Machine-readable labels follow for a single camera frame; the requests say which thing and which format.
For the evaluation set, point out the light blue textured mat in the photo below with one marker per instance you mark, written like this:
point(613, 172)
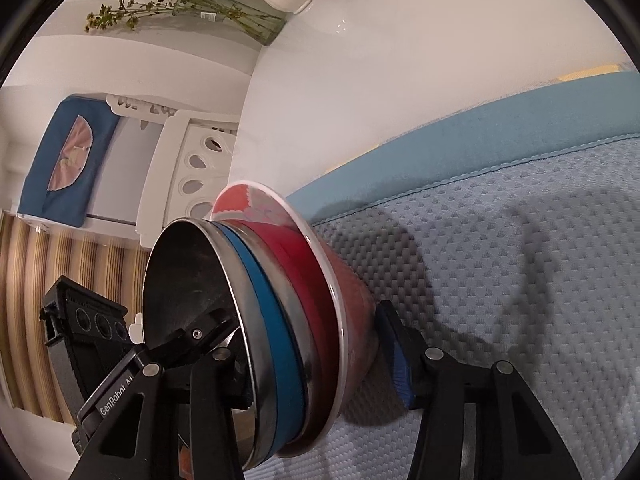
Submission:
point(500, 260)

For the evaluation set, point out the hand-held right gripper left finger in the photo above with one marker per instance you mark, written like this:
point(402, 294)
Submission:
point(215, 385)

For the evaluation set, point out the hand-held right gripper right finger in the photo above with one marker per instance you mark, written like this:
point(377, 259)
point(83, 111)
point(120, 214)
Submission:
point(397, 360)

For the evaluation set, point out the yellow wildflower bouquet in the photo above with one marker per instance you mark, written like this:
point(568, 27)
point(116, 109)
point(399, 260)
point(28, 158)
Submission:
point(130, 7)

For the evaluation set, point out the red steel bowl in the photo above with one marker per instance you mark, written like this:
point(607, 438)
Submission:
point(300, 280)

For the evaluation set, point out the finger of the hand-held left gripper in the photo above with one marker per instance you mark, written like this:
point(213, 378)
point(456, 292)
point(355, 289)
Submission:
point(190, 340)

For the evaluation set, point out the blue steel bowl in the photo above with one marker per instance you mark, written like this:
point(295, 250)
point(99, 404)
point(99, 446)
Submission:
point(270, 320)

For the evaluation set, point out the blue cushion with fan print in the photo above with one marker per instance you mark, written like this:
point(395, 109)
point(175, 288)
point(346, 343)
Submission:
point(55, 160)

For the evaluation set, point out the pink cartoon bowl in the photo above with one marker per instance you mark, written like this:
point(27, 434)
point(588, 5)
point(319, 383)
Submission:
point(350, 300)

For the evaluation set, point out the white carved chair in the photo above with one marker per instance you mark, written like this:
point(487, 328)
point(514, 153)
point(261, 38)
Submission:
point(170, 170)
point(130, 105)

